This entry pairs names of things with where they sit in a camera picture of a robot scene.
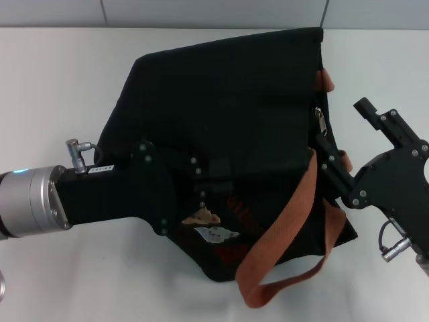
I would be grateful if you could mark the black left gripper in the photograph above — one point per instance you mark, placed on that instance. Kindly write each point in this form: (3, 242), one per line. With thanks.
(127, 194)

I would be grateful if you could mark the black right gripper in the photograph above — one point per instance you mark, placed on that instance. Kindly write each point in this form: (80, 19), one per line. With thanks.
(392, 181)

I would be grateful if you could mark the silver main zipper pull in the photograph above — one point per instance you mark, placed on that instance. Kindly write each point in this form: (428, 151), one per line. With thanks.
(321, 120)

